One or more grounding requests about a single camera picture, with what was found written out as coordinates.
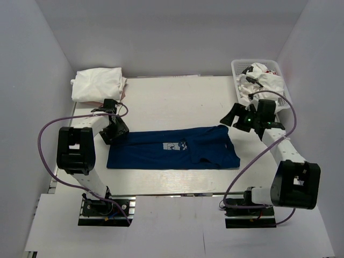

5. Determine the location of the folded white t-shirt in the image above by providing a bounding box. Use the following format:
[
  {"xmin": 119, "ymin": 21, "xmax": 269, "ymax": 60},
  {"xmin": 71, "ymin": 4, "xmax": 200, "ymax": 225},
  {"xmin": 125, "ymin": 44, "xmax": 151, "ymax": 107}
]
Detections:
[{"xmin": 70, "ymin": 68, "xmax": 127, "ymax": 103}]

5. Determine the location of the white t-shirt black print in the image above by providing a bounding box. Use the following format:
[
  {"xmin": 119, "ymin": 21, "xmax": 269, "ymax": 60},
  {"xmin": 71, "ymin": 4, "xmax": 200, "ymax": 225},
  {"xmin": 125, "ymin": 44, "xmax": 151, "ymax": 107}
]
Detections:
[{"xmin": 236, "ymin": 63, "xmax": 267, "ymax": 88}]

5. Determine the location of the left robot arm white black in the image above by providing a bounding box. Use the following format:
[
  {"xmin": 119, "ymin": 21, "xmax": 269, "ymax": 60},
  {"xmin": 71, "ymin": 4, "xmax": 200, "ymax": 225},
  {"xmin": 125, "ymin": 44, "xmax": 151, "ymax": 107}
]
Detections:
[{"xmin": 56, "ymin": 99, "xmax": 129, "ymax": 214}]

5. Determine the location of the folded pink t-shirt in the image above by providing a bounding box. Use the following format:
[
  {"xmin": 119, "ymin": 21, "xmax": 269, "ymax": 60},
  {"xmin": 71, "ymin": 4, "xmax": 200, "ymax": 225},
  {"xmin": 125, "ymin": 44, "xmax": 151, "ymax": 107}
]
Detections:
[{"xmin": 86, "ymin": 86, "xmax": 127, "ymax": 107}]

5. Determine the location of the white plastic basket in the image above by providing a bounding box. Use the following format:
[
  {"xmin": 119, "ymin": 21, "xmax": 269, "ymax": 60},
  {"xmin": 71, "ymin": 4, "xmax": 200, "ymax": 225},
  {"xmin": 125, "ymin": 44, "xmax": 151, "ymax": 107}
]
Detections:
[{"xmin": 231, "ymin": 59, "xmax": 291, "ymax": 112}]

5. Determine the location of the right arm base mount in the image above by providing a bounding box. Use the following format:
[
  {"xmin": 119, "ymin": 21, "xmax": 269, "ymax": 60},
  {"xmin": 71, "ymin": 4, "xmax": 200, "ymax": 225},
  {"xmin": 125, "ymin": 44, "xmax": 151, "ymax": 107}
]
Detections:
[{"xmin": 219, "ymin": 191, "xmax": 277, "ymax": 229}]

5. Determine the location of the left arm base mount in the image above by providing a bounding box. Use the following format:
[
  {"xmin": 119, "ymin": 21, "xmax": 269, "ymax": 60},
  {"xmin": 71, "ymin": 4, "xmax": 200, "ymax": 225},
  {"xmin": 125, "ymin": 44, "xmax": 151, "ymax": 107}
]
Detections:
[{"xmin": 78, "ymin": 193, "xmax": 136, "ymax": 227}]

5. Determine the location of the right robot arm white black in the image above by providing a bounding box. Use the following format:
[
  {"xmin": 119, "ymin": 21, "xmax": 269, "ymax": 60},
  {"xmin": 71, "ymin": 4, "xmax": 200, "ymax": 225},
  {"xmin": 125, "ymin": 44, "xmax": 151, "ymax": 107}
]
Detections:
[{"xmin": 220, "ymin": 99, "xmax": 321, "ymax": 214}]

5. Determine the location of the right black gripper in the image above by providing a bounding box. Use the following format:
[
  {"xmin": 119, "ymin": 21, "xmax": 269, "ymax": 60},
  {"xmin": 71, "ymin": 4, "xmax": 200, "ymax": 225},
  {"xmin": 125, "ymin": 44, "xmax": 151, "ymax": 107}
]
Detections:
[{"xmin": 220, "ymin": 103, "xmax": 261, "ymax": 133}]

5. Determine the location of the white t-shirt red print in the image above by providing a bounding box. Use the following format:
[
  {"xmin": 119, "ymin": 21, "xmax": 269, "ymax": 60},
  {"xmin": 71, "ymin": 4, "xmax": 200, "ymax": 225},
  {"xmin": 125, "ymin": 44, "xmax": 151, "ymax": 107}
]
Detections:
[{"xmin": 237, "ymin": 62, "xmax": 284, "ymax": 103}]

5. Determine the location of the blue mickey t-shirt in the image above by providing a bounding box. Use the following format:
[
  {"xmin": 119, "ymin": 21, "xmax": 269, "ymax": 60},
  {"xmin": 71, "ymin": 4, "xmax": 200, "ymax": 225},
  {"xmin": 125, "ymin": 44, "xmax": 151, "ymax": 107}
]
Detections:
[{"xmin": 106, "ymin": 125, "xmax": 240, "ymax": 170}]

